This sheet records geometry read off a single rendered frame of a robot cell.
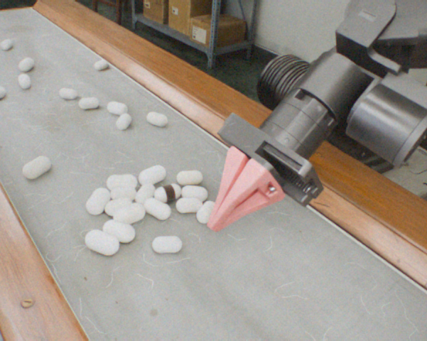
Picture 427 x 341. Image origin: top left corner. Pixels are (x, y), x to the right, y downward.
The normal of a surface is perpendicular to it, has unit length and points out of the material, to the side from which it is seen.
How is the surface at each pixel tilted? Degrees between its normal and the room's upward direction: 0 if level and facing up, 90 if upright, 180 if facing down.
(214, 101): 0
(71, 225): 0
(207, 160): 0
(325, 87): 43
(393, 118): 50
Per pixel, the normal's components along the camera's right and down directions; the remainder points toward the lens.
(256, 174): -0.62, -0.09
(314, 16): -0.74, 0.33
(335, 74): -0.11, -0.14
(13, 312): 0.09, -0.80
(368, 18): -0.33, -0.27
